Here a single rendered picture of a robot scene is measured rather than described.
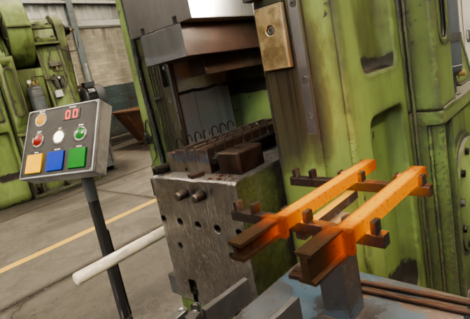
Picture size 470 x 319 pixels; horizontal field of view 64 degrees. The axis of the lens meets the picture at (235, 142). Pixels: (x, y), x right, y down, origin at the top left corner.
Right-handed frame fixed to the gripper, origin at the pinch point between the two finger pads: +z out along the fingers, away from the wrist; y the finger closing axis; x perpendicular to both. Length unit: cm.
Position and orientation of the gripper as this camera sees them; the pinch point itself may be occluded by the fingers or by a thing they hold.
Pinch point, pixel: (255, 311)
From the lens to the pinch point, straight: 45.9
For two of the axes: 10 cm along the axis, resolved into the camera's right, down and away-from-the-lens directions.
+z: 6.9, -2.6, 6.7
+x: -1.9, -9.7, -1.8
